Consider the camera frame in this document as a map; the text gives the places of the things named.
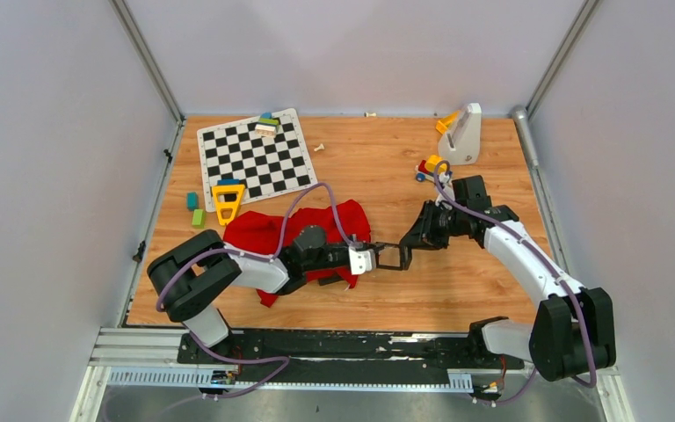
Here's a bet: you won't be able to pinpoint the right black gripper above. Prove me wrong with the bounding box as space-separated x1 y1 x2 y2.
400 200 466 251

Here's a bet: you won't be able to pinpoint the red garment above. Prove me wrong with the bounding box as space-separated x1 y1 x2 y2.
223 200 371 288

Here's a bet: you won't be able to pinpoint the black square frame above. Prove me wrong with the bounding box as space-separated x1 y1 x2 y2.
317 274 344 286
374 243 412 272

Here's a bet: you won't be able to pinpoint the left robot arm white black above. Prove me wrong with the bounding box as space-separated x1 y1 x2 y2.
147 226 350 363

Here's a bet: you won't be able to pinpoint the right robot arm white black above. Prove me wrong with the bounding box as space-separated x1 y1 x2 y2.
400 176 617 382

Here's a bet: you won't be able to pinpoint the toy train car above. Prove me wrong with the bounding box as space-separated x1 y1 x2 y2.
415 155 453 184

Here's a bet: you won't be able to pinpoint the white wedge stand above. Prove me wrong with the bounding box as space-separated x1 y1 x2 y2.
438 103 483 165

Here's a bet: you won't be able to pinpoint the black white chessboard mat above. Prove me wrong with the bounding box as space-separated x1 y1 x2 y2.
197 108 318 212

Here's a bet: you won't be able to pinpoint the yellow toy piece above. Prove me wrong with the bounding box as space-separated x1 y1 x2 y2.
435 110 460 135

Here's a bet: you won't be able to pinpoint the green block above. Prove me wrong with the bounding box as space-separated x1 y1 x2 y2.
192 209 207 229

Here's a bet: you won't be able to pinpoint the stacked toy blocks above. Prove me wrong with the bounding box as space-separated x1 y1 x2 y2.
255 113 280 138

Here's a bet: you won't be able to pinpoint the teal block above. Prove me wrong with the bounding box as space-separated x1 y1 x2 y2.
185 192 199 212

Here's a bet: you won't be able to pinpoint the black square frame under garment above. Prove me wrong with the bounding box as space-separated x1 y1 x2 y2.
317 274 344 286

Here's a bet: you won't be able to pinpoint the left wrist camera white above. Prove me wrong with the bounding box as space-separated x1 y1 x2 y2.
348 247 376 275

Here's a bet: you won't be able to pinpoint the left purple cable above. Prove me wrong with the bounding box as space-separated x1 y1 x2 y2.
155 182 367 313

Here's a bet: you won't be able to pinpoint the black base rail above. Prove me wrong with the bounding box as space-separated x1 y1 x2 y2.
177 327 525 389

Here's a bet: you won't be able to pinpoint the yellow triangular toy frame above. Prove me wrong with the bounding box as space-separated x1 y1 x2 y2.
212 184 245 226

